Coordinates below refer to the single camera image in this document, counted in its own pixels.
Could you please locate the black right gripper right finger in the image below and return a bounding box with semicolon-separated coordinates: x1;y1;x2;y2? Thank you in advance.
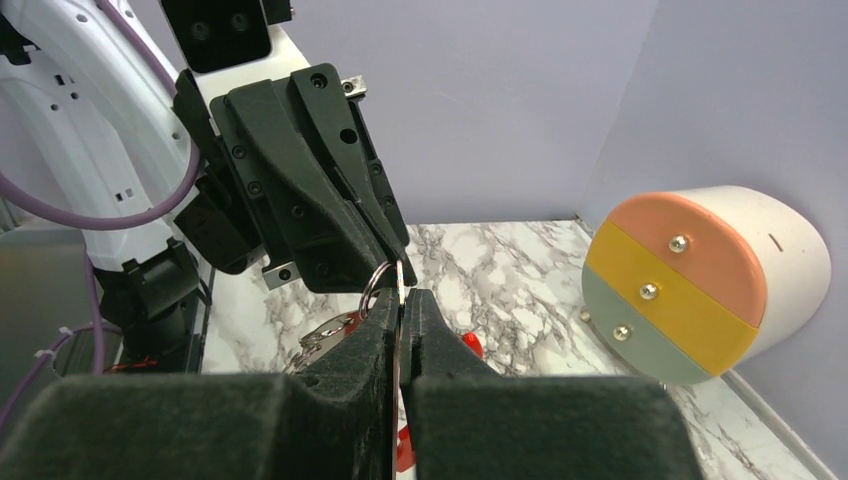
400;289;703;479

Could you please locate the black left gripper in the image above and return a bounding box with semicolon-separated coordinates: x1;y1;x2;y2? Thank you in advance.
174;63;418;292

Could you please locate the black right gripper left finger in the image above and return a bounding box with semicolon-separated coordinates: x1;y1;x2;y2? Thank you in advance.
1;289;399;479

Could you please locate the small metal split ring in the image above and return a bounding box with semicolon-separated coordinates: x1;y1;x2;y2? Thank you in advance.
358;260;399;316

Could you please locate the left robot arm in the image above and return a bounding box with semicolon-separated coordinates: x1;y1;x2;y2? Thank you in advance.
1;1;417;373

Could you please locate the striped cylindrical drawer cabinet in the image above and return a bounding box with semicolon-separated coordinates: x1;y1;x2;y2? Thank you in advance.
582;185;832;385

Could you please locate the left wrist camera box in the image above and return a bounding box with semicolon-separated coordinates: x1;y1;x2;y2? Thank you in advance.
161;0;310;101

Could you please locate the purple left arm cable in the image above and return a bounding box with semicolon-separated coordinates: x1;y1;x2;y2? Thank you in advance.
0;0;203;432

